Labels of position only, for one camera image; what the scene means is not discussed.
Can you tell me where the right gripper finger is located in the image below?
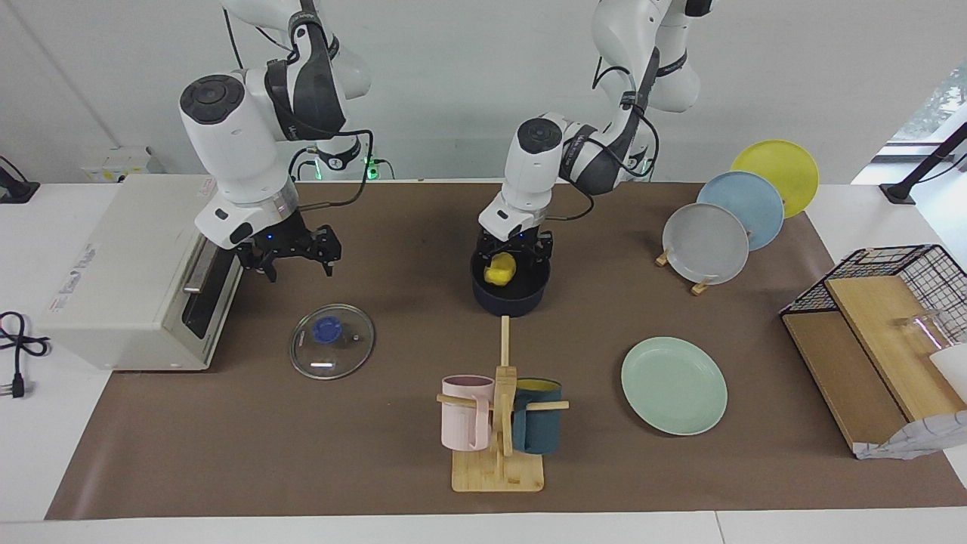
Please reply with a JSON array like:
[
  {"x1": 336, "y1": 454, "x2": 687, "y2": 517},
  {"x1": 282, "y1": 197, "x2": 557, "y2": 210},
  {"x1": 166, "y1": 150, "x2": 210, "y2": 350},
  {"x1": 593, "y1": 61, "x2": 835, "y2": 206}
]
[
  {"x1": 312, "y1": 224, "x2": 343, "y2": 277},
  {"x1": 238, "y1": 246, "x2": 280, "y2": 283}
]

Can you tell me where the yellow lemon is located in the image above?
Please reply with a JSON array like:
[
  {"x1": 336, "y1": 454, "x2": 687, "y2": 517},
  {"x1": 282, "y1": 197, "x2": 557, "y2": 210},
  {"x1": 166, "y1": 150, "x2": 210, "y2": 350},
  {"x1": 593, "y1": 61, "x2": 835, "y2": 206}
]
[{"x1": 485, "y1": 253, "x2": 517, "y2": 286}]

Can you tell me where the glass lid blue knob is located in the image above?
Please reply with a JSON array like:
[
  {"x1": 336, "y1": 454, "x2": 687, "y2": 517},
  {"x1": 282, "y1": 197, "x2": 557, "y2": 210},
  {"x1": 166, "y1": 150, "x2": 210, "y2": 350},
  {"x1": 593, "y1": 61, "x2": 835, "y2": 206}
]
[{"x1": 289, "y1": 304, "x2": 375, "y2": 380}]

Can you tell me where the wooden plate rack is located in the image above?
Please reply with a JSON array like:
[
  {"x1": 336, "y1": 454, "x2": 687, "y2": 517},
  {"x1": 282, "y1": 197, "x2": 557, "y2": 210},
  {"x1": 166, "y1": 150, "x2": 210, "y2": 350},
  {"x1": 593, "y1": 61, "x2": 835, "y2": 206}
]
[{"x1": 656, "y1": 246, "x2": 715, "y2": 296}]

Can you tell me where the grey plate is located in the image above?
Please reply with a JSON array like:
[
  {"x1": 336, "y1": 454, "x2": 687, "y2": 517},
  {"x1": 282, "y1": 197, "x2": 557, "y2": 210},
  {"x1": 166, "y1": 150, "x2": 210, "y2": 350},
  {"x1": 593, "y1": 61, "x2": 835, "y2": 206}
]
[{"x1": 663, "y1": 202, "x2": 750, "y2": 286}]

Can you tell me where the pale green plate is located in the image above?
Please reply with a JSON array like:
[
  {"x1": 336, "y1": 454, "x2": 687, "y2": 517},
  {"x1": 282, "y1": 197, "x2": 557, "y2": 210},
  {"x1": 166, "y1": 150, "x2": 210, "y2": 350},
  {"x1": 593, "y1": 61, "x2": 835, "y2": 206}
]
[{"x1": 621, "y1": 337, "x2": 728, "y2": 437}]

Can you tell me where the light blue plate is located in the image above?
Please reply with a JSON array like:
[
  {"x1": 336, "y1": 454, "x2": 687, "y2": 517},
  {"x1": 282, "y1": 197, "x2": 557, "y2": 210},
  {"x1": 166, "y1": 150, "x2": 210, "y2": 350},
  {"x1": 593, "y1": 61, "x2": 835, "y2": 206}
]
[{"x1": 697, "y1": 172, "x2": 785, "y2": 252}]

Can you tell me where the yellow plate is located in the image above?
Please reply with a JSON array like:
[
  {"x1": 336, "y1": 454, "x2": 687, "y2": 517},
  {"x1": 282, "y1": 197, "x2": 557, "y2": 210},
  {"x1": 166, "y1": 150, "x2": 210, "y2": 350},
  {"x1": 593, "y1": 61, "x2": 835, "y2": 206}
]
[{"x1": 731, "y1": 140, "x2": 820, "y2": 220}]

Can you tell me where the beige toaster oven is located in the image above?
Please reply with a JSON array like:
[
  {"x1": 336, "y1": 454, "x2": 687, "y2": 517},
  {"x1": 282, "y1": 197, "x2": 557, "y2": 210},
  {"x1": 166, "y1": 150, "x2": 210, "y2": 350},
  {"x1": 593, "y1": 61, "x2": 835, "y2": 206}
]
[{"x1": 36, "y1": 174, "x2": 258, "y2": 372}]

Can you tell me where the white power strip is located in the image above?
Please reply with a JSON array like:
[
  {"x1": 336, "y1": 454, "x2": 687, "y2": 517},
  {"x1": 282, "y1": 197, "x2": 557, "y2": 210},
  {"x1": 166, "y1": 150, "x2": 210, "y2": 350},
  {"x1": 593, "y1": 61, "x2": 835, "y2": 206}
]
[{"x1": 82, "y1": 146, "x2": 165, "y2": 184}]

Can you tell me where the pink mug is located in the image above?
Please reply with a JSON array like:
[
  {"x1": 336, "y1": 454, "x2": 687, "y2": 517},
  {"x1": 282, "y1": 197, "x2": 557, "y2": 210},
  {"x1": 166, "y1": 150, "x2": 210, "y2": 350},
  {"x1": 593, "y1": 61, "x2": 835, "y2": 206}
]
[{"x1": 441, "y1": 375, "x2": 496, "y2": 453}]

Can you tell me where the dark teal mug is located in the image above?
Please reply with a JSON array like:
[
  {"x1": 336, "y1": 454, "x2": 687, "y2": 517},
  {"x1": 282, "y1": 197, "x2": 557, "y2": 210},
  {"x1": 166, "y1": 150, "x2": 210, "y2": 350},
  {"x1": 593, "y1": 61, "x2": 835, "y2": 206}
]
[{"x1": 512, "y1": 378, "x2": 564, "y2": 456}]

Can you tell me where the brown table mat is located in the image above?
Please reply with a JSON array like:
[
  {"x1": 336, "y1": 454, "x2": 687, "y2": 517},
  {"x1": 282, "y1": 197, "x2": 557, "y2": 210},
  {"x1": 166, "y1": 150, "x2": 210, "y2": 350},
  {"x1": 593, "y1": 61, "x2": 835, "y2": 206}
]
[{"x1": 44, "y1": 181, "x2": 967, "y2": 522}]

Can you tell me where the wooden mug tree stand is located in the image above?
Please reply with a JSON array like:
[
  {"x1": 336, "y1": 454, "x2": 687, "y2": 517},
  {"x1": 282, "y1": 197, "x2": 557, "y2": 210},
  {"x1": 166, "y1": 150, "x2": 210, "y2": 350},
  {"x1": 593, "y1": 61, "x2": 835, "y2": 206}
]
[{"x1": 437, "y1": 316, "x2": 570, "y2": 493}]

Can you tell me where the black clamp stand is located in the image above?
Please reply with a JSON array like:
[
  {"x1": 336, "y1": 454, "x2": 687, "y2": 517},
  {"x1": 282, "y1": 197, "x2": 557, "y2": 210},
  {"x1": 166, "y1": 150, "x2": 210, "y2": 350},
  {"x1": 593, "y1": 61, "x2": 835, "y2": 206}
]
[
  {"x1": 879, "y1": 121, "x2": 967, "y2": 205},
  {"x1": 0, "y1": 155, "x2": 40, "y2": 205}
]

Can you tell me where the dark wooden shelf board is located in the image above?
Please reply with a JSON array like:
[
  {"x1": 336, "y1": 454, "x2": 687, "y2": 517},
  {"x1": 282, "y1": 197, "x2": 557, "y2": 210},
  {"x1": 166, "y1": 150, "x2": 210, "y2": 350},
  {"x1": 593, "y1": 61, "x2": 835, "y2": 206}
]
[{"x1": 782, "y1": 311, "x2": 911, "y2": 459}]

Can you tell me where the clear glass cup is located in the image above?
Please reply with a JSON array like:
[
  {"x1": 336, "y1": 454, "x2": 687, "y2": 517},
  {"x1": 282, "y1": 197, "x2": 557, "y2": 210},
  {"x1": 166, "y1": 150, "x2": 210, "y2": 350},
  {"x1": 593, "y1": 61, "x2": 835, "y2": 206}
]
[{"x1": 894, "y1": 310, "x2": 954, "y2": 356}]

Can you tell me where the white checkered cloth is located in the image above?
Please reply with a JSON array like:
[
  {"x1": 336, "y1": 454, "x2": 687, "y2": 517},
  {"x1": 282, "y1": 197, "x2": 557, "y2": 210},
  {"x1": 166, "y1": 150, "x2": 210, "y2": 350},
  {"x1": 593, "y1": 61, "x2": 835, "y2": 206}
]
[{"x1": 854, "y1": 410, "x2": 967, "y2": 460}]

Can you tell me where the white cup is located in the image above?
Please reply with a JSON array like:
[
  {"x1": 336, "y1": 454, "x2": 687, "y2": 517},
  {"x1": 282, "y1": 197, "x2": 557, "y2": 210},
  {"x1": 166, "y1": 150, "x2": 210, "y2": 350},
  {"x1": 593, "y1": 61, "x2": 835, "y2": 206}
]
[{"x1": 929, "y1": 344, "x2": 967, "y2": 403}]

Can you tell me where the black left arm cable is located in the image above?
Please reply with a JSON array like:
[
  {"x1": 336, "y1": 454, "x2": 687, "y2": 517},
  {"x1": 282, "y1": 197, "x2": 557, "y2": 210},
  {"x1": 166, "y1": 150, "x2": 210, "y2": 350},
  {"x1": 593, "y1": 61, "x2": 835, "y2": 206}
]
[{"x1": 551, "y1": 64, "x2": 660, "y2": 222}]

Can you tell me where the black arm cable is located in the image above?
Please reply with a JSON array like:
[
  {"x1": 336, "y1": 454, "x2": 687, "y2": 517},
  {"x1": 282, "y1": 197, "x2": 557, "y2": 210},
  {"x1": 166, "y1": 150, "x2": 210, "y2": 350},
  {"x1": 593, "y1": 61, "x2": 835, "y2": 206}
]
[
  {"x1": 551, "y1": 64, "x2": 660, "y2": 222},
  {"x1": 223, "y1": 0, "x2": 376, "y2": 211}
]

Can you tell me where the black pot blue handle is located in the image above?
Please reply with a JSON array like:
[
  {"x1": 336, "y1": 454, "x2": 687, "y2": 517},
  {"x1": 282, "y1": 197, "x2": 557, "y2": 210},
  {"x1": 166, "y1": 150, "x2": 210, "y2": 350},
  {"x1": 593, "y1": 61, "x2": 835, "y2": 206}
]
[{"x1": 470, "y1": 242, "x2": 552, "y2": 318}]

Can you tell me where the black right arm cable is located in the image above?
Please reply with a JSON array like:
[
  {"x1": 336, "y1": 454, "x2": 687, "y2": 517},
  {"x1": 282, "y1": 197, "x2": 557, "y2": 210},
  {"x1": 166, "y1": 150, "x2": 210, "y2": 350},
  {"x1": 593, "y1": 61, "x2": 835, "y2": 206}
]
[{"x1": 223, "y1": 0, "x2": 376, "y2": 211}]

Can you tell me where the black power cord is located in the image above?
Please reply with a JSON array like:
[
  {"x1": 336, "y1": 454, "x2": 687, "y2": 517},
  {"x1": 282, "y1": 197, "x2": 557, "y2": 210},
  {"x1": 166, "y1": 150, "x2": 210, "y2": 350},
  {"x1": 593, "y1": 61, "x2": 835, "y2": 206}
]
[{"x1": 0, "y1": 311, "x2": 52, "y2": 400}]

